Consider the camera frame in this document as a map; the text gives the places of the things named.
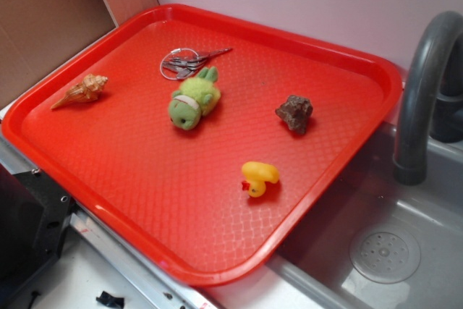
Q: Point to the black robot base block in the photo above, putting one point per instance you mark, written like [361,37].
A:
[35,214]

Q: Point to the brown rock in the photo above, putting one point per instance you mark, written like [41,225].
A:
[295,113]

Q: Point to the red plastic tray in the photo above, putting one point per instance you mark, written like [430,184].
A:
[175,195]

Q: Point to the yellow rubber duck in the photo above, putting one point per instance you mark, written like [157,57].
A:
[257,175]

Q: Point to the green plush frog toy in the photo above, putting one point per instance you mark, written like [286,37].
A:
[196,98]

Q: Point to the tan spiral seashell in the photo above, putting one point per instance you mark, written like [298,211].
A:
[86,91]

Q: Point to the grey plastic faucet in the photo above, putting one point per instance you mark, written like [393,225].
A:
[432,100]

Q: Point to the grey plastic sink basin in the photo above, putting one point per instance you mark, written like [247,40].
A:
[369,242]

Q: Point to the black tape scrap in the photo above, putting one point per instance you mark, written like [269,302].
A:
[110,301]

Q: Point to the brown cardboard panel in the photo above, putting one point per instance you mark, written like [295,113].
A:
[37,36]

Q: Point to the silver keys on ring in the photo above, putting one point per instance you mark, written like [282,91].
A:
[182,63]

